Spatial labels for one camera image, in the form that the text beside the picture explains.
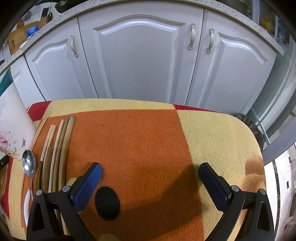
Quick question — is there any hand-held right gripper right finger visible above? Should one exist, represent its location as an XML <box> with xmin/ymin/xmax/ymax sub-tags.
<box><xmin>198</xmin><ymin>163</ymin><xmax>275</xmax><ymax>241</ymax></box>

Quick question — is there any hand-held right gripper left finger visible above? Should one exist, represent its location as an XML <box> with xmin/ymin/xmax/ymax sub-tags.
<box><xmin>26</xmin><ymin>162</ymin><xmax>102</xmax><ymax>241</ymax></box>

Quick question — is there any metal spoon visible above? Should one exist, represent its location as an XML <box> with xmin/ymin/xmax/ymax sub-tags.
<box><xmin>22</xmin><ymin>149</ymin><xmax>37</xmax><ymax>201</ymax></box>

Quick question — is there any tan bamboo chopstick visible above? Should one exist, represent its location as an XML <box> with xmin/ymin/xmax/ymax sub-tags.
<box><xmin>58</xmin><ymin>116</ymin><xmax>75</xmax><ymax>189</ymax></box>
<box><xmin>53</xmin><ymin>117</ymin><xmax>70</xmax><ymax>193</ymax></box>

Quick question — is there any teal floral utensil holder cup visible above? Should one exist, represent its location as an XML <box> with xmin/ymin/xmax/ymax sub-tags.
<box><xmin>0</xmin><ymin>70</ymin><xmax>37</xmax><ymax>161</ymax></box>

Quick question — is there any thin pale wooden chopstick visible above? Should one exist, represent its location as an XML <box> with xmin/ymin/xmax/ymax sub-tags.
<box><xmin>29</xmin><ymin>119</ymin><xmax>44</xmax><ymax>151</ymax></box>
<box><xmin>21</xmin><ymin>111</ymin><xmax>52</xmax><ymax>227</ymax></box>

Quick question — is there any two-tone brown wooden chopstick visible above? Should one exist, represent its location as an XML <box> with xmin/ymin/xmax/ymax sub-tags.
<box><xmin>36</xmin><ymin>125</ymin><xmax>55</xmax><ymax>192</ymax></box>
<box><xmin>42</xmin><ymin>125</ymin><xmax>57</xmax><ymax>192</ymax></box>

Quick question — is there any black round felt patch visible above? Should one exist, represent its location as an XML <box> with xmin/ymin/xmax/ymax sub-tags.
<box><xmin>95</xmin><ymin>186</ymin><xmax>121</xmax><ymax>220</ymax></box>

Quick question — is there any orange yellow red blanket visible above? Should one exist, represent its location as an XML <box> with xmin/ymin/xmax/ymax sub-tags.
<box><xmin>0</xmin><ymin>98</ymin><xmax>266</xmax><ymax>241</ymax></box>

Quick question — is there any dark woven basket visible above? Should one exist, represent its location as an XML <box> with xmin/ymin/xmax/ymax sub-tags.
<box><xmin>231</xmin><ymin>113</ymin><xmax>265</xmax><ymax>150</ymax></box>

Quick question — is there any white corner cabinet door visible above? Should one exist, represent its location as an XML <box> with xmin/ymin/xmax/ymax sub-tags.
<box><xmin>10</xmin><ymin>57</ymin><xmax>47</xmax><ymax>109</ymax></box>

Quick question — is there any white framed glass door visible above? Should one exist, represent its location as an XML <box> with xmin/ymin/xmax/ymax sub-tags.
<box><xmin>250</xmin><ymin>0</ymin><xmax>296</xmax><ymax>144</ymax></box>

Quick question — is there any wooden cutting board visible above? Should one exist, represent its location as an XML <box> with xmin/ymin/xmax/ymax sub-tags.
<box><xmin>8</xmin><ymin>21</ymin><xmax>38</xmax><ymax>55</ymax></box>

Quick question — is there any blue white bag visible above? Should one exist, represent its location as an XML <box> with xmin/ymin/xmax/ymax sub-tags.
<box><xmin>26</xmin><ymin>23</ymin><xmax>38</xmax><ymax>37</ymax></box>

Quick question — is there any wooden knife block with knives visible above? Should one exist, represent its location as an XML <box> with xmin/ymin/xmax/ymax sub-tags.
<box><xmin>38</xmin><ymin>7</ymin><xmax>53</xmax><ymax>29</ymax></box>

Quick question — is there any black wok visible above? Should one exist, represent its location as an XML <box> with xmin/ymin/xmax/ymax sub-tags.
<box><xmin>55</xmin><ymin>0</ymin><xmax>77</xmax><ymax>13</ymax></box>

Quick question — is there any speckled stone countertop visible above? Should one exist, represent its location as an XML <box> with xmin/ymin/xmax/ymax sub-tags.
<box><xmin>0</xmin><ymin>0</ymin><xmax>285</xmax><ymax>78</ymax></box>

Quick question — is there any metal cabinet handle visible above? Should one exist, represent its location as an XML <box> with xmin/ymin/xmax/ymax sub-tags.
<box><xmin>206</xmin><ymin>28</ymin><xmax>215</xmax><ymax>54</ymax></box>
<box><xmin>70</xmin><ymin>35</ymin><xmax>79</xmax><ymax>57</ymax></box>
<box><xmin>187</xmin><ymin>23</ymin><xmax>196</xmax><ymax>50</ymax></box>

